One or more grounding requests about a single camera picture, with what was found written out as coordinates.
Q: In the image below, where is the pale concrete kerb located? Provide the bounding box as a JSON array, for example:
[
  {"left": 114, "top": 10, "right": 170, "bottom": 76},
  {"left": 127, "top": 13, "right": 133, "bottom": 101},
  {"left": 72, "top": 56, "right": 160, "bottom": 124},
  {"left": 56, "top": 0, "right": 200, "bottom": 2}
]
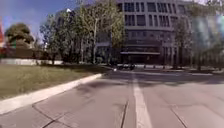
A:
[{"left": 0, "top": 72, "right": 104, "bottom": 116}]

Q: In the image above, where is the round dark tree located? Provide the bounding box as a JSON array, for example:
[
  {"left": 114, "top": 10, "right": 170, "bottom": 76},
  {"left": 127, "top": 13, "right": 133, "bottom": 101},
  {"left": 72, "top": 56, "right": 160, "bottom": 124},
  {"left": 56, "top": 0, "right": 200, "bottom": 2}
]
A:
[{"left": 4, "top": 22, "right": 35, "bottom": 51}]

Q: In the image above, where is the low pale wall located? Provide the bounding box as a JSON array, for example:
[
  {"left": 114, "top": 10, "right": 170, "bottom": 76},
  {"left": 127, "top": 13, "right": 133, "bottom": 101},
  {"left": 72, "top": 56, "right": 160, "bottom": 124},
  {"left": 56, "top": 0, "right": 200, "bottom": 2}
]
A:
[{"left": 0, "top": 58, "right": 64, "bottom": 66}]

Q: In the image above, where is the dry grass lawn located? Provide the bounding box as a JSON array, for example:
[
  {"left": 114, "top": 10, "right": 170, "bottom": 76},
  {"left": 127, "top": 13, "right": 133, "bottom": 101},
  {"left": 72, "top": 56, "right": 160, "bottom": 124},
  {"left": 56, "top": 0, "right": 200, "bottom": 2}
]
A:
[{"left": 0, "top": 63, "right": 111, "bottom": 100}]

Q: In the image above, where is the row of trees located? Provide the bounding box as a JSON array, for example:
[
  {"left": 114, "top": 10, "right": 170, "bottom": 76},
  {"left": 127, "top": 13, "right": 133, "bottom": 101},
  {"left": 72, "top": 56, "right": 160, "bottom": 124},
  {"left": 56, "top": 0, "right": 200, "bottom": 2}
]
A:
[{"left": 39, "top": 0, "right": 127, "bottom": 66}]

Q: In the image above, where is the dark vehicle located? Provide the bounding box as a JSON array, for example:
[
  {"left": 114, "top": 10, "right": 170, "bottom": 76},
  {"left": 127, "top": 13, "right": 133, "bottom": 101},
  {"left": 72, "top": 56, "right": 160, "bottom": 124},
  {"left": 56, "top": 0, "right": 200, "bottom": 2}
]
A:
[{"left": 116, "top": 63, "right": 136, "bottom": 71}]

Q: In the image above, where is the grey asphalt road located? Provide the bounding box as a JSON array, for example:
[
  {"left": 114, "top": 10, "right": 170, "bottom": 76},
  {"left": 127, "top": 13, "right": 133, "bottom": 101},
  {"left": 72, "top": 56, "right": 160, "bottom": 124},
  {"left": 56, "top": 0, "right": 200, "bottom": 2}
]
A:
[{"left": 0, "top": 68, "right": 224, "bottom": 128}]

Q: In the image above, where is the large grey building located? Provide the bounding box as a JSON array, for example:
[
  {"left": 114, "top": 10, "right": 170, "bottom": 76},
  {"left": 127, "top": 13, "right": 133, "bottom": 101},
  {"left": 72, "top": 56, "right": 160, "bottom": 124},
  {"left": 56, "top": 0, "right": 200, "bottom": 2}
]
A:
[{"left": 54, "top": 0, "right": 224, "bottom": 68}]

